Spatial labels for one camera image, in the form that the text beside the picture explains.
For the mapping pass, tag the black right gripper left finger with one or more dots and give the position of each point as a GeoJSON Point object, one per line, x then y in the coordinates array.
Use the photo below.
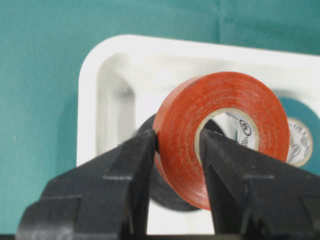
{"type": "Point", "coordinates": [106, 198]}

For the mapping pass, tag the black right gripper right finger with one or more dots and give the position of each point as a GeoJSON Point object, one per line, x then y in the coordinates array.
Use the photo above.
{"type": "Point", "coordinates": [255, 197]}

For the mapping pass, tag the black tape roll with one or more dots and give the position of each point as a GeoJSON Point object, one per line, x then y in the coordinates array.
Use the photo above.
{"type": "Point", "coordinates": [160, 191]}

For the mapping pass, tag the red tape roll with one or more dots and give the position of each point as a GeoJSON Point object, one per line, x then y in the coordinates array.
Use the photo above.
{"type": "Point", "coordinates": [187, 109]}

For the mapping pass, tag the green tape roll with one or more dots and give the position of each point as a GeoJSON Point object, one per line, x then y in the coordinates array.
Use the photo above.
{"type": "Point", "coordinates": [304, 140]}

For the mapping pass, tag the white plastic tray case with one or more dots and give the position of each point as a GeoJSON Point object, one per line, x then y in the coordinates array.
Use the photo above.
{"type": "Point", "coordinates": [125, 79]}

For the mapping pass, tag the green table cloth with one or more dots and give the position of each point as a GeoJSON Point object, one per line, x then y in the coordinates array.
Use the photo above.
{"type": "Point", "coordinates": [43, 44]}

